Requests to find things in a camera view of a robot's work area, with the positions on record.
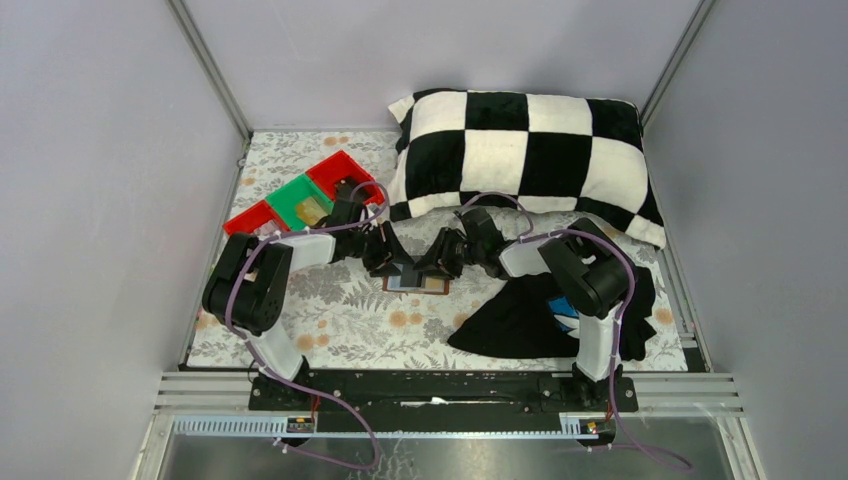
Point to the floral patterned table mat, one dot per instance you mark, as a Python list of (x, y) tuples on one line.
[(339, 317)]

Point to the green plastic bin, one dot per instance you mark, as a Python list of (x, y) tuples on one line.
[(284, 199)]

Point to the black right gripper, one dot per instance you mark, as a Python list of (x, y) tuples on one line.
[(438, 258)]

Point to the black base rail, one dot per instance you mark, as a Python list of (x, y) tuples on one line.
[(394, 401)]

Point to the red bin with cards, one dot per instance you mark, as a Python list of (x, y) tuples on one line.
[(260, 219)]

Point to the yellow object in green bin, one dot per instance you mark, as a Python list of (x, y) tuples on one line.
[(311, 211)]

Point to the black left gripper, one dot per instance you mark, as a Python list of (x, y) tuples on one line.
[(382, 264)]

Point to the black shirt blue white print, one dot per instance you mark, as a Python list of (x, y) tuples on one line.
[(522, 321)]

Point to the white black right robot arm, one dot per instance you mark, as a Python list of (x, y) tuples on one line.
[(564, 292)]

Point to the black white checkered pillow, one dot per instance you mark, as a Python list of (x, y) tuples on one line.
[(545, 153)]

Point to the gold credit card in holder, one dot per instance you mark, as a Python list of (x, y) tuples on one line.
[(434, 285)]

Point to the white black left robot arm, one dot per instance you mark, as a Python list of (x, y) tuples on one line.
[(247, 288)]

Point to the brown leather card holder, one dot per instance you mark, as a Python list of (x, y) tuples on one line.
[(401, 277)]

